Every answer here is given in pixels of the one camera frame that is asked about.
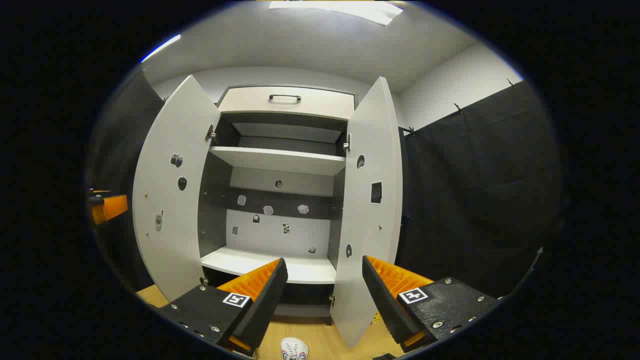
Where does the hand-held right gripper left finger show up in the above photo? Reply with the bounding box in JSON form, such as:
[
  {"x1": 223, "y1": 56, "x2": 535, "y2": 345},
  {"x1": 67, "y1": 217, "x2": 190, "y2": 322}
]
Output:
[{"x1": 155, "y1": 257, "x2": 289, "y2": 357}]

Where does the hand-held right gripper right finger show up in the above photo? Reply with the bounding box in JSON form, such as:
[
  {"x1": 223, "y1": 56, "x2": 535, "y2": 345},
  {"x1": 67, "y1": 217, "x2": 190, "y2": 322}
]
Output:
[{"x1": 362, "y1": 255, "x2": 501, "y2": 353}]

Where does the white shoe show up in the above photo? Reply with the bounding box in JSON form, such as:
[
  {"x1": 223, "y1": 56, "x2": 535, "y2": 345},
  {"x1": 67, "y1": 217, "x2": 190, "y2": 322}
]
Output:
[{"x1": 280, "y1": 337, "x2": 309, "y2": 360}]

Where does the white cabinet door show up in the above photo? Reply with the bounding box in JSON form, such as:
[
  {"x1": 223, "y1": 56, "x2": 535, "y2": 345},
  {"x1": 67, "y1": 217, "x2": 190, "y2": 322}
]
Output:
[
  {"x1": 132, "y1": 75, "x2": 222, "y2": 302},
  {"x1": 330, "y1": 76, "x2": 404, "y2": 348}
]

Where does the white grey shoe cabinet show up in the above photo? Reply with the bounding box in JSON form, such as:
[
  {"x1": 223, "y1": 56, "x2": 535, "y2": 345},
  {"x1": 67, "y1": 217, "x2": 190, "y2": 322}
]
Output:
[{"x1": 197, "y1": 85, "x2": 357, "y2": 326}]

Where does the white cabinet drawer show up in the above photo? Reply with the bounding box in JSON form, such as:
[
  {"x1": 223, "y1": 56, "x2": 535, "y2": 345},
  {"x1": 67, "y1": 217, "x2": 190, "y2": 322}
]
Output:
[{"x1": 218, "y1": 86, "x2": 357, "y2": 121}]

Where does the black backdrop cloth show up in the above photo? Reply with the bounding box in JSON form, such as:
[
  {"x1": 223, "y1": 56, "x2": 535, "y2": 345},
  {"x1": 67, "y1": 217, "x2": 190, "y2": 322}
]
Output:
[{"x1": 397, "y1": 80, "x2": 566, "y2": 301}]

